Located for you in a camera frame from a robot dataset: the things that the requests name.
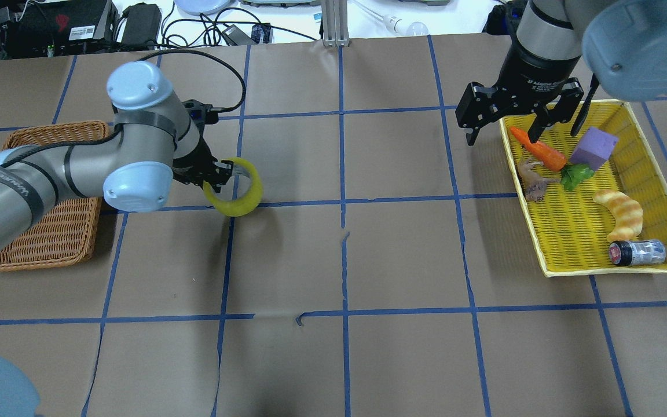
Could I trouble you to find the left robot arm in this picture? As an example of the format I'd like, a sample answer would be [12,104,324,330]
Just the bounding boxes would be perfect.
[0,58,235,251]

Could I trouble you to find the brown wicker basket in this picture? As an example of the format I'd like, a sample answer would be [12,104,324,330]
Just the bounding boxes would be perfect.
[0,120,109,272]

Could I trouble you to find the yellow tape roll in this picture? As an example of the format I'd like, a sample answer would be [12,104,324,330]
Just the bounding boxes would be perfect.
[202,158,263,217]

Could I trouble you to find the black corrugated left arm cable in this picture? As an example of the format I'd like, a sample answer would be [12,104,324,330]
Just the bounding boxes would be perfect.
[137,49,247,114]

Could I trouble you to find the light bulb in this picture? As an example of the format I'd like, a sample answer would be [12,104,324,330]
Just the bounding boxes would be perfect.
[381,15,430,36]

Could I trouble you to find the brown toy dinosaur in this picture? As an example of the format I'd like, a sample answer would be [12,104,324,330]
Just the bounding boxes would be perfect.
[516,158,560,202]

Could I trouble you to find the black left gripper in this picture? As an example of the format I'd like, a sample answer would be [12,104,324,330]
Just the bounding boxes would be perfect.
[172,137,234,193]

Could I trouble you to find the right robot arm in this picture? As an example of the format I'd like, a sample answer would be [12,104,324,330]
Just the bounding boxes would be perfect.
[456,1,667,145]

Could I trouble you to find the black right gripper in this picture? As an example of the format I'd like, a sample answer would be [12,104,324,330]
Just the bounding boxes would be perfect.
[455,36,584,146]

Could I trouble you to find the purple foam block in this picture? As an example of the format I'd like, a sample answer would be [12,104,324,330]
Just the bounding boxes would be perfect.
[569,127,620,171]

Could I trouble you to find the toy croissant bread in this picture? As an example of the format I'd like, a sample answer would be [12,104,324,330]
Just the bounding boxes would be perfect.
[592,189,643,243]

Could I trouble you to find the aluminium frame post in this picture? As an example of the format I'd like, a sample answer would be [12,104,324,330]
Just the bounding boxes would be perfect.
[320,0,350,47]

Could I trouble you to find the yellow plastic basket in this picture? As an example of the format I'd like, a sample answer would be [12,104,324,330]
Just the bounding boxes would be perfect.
[519,100,667,277]

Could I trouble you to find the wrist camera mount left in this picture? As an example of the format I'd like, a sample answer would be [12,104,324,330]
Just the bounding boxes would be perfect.
[182,100,219,128]

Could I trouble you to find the orange toy carrot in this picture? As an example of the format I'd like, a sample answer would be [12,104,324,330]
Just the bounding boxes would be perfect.
[509,126,595,192]

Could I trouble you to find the black power adapter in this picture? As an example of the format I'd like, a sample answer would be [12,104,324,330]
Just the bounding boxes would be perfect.
[119,3,162,50]

